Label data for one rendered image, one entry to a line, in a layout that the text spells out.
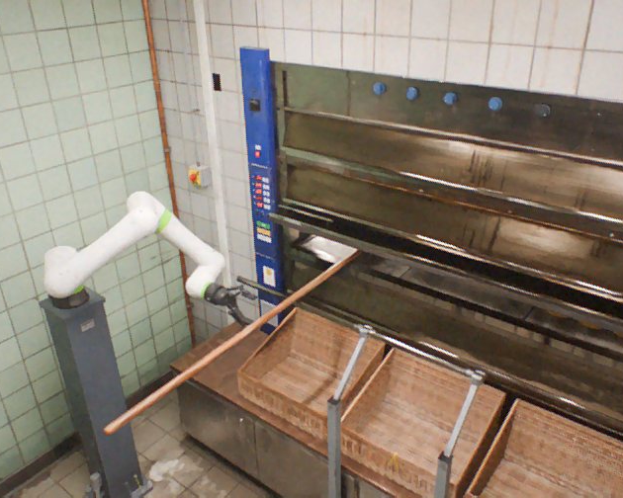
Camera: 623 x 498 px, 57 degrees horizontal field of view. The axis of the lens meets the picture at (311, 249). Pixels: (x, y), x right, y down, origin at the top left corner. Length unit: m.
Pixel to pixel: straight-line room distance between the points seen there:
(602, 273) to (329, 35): 1.38
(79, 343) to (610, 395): 2.17
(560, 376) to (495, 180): 0.83
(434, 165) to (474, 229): 0.30
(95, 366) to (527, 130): 2.06
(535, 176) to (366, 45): 0.82
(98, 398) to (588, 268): 2.16
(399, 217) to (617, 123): 0.91
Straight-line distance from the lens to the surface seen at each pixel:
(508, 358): 2.57
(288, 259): 3.01
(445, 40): 2.23
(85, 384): 2.85
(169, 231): 2.54
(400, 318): 2.72
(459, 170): 2.29
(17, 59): 2.94
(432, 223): 2.42
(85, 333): 2.72
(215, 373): 3.12
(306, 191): 2.75
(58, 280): 2.44
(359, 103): 2.47
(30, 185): 3.03
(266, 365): 3.03
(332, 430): 2.44
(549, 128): 2.15
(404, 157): 2.39
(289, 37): 2.62
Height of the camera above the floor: 2.53
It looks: 27 degrees down
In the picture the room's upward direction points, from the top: 1 degrees counter-clockwise
